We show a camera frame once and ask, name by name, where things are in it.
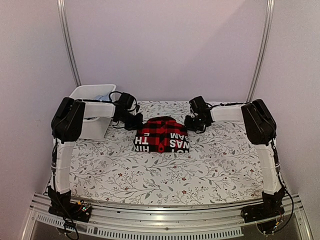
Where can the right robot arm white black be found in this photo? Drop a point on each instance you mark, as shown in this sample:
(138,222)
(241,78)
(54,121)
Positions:
(260,128)

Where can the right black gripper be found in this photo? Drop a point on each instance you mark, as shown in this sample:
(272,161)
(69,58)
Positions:
(187,126)

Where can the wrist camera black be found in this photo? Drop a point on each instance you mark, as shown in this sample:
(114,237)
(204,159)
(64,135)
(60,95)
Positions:
(128,102)
(198,105)

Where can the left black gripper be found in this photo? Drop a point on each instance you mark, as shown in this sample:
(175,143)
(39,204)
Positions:
(137,125)

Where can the light blue shirt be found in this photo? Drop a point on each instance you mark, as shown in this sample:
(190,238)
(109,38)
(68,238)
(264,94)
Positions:
(102,97)

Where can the right aluminium frame post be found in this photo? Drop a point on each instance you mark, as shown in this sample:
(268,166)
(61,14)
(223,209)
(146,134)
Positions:
(270,5)

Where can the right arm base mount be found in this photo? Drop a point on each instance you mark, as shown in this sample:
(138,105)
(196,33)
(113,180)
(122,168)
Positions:
(262,211)

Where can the aluminium front rail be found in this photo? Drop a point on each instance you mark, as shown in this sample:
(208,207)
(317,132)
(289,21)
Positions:
(40,205)

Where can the white plastic bin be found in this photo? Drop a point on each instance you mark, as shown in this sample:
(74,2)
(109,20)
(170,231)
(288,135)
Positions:
(97,113)

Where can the floral patterned table cloth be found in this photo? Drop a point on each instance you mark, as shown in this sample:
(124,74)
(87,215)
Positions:
(222,166)

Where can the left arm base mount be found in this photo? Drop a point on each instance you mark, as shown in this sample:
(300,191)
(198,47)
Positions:
(77,211)

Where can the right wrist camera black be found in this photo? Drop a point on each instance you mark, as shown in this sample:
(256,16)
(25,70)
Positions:
(198,105)

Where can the left aluminium frame post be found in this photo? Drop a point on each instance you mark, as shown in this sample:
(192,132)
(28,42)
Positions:
(61,6)

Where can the red black plaid shirt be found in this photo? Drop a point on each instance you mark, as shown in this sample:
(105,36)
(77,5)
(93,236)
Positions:
(162,135)

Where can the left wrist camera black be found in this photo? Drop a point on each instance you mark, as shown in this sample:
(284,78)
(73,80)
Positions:
(128,102)

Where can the aluminium frame post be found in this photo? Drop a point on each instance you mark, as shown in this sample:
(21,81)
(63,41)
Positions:
(270,5)
(61,6)

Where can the perforated metal cable tray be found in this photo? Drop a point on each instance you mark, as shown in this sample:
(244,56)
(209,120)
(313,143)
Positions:
(140,231)

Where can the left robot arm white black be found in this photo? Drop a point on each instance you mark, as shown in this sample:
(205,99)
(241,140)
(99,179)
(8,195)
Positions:
(67,126)

